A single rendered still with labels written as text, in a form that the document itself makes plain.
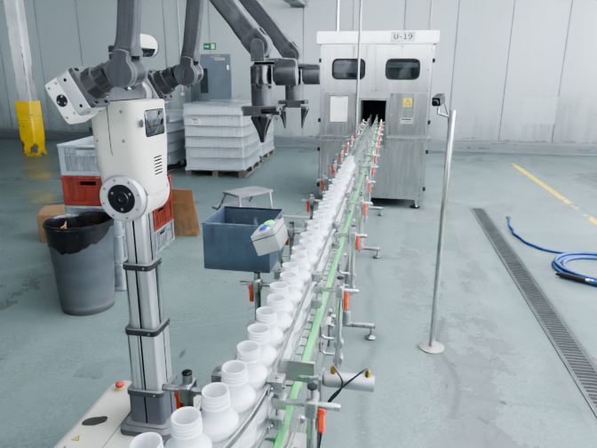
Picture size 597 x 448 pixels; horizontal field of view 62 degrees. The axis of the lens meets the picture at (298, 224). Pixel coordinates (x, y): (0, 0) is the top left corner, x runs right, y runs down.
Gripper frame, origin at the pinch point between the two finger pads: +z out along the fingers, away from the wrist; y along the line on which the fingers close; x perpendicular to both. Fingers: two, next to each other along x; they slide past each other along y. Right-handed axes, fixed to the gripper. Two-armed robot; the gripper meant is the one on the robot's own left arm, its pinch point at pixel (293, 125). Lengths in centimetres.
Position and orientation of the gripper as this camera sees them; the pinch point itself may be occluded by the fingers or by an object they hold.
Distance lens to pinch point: 185.8
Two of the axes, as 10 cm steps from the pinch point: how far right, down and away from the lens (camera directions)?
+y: -9.8, -0.4, 1.8
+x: -1.8, 2.8, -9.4
